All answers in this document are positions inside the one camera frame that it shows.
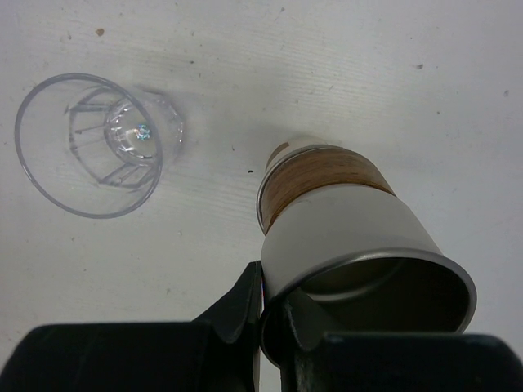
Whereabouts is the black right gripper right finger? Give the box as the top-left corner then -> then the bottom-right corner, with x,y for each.
279,292 -> 522,391

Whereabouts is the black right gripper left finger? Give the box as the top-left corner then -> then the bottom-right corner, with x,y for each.
11,261 -> 262,391

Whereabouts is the white brown banded cup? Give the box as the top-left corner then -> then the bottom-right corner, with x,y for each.
257,136 -> 477,365

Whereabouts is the clear faceted glass tumbler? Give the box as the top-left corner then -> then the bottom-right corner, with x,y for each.
14,73 -> 185,219

